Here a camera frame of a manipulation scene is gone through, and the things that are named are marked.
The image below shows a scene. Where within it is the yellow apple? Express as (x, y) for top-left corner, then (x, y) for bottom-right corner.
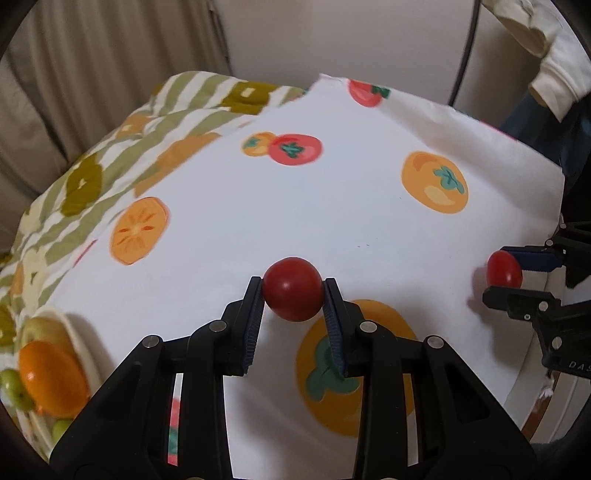
(21, 318), (77, 365)

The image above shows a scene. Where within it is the red cherry tomato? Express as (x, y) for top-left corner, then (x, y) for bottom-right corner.
(262, 257), (324, 322)
(486, 250), (523, 288)

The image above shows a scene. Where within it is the dark blue cloth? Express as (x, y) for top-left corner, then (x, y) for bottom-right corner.
(499, 90), (591, 222)

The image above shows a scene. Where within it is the beige curtain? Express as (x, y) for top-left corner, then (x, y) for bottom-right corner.
(0, 0), (234, 252)

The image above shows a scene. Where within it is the striped floral blanket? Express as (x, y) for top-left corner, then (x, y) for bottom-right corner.
(0, 70), (310, 333)

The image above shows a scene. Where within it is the white hanging garment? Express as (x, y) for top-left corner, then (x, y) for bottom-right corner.
(485, 0), (591, 123)

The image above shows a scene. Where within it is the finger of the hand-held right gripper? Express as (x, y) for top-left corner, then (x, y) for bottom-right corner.
(482, 286), (561, 320)
(501, 247), (566, 273)

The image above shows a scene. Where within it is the cream plate with duck print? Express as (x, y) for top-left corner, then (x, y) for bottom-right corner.
(9, 313), (103, 462)

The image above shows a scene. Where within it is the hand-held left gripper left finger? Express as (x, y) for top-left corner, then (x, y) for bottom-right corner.
(50, 276), (266, 480)

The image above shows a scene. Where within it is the black hanging cable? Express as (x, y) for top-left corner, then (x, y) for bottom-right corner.
(447, 0), (482, 108)

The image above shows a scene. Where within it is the small green apple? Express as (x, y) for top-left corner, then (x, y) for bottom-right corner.
(52, 418), (77, 441)
(0, 369), (35, 409)

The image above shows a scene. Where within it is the large orange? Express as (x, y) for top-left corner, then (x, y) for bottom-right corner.
(18, 340), (90, 415)

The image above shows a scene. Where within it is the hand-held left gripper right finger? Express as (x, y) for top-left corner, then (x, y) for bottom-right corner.
(322, 277), (539, 480)

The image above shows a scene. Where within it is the white fruit print tablecloth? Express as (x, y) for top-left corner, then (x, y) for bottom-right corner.
(44, 74), (566, 480)

